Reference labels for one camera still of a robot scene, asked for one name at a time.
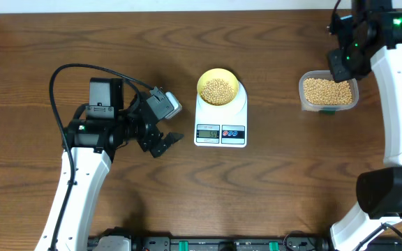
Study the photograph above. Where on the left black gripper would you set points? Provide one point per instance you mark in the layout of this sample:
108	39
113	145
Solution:
149	141

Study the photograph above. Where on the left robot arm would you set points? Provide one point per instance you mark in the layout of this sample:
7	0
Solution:
92	137

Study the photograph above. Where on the clear plastic container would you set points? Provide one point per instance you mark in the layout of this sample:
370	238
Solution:
325	74

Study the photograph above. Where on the soybeans in container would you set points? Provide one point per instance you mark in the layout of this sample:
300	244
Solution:
327	92

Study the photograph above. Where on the white digital kitchen scale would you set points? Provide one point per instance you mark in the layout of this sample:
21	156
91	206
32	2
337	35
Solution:
222	126

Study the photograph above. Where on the soybeans in bowl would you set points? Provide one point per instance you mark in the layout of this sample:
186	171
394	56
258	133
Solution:
217	92

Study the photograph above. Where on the pale yellow bowl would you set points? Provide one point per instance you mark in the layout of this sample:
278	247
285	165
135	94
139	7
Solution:
218	73

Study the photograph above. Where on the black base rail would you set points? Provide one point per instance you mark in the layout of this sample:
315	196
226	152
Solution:
121	239

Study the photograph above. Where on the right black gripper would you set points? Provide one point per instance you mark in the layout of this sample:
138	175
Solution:
339	72

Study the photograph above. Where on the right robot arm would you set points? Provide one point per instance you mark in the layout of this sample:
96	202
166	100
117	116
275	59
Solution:
370	42

